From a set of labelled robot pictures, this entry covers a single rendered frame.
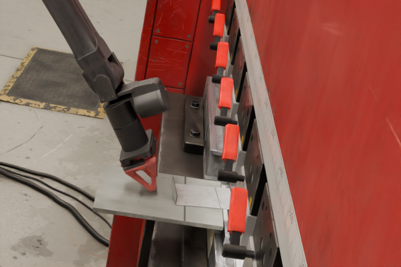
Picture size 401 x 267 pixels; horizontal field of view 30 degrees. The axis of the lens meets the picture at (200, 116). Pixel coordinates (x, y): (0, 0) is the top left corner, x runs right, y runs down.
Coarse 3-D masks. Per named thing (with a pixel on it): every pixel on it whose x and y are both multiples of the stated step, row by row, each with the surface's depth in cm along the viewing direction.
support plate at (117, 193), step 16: (112, 176) 160; (128, 176) 161; (144, 176) 162; (160, 176) 164; (176, 176) 165; (112, 192) 154; (128, 192) 155; (144, 192) 157; (160, 192) 158; (96, 208) 148; (112, 208) 149; (128, 208) 150; (144, 208) 151; (160, 208) 152; (176, 208) 153; (192, 208) 154; (208, 208) 155; (192, 224) 150; (208, 224) 150
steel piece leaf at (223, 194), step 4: (216, 188) 163; (220, 188) 163; (224, 188) 164; (228, 188) 164; (216, 192) 162; (220, 192) 162; (224, 192) 162; (228, 192) 162; (220, 196) 160; (224, 196) 161; (228, 196) 161; (220, 200) 159; (224, 200) 159; (228, 200) 159; (220, 204) 157; (224, 204) 157; (228, 204) 158; (224, 208) 156; (228, 208) 156
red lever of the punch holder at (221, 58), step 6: (222, 42) 155; (222, 48) 154; (228, 48) 155; (222, 54) 153; (216, 60) 153; (222, 60) 153; (216, 66) 153; (222, 66) 153; (222, 72) 152; (216, 78) 151
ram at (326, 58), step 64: (256, 0) 138; (320, 0) 84; (384, 0) 60; (320, 64) 79; (384, 64) 58; (320, 128) 74; (384, 128) 55; (320, 192) 71; (384, 192) 53; (320, 256) 67; (384, 256) 51
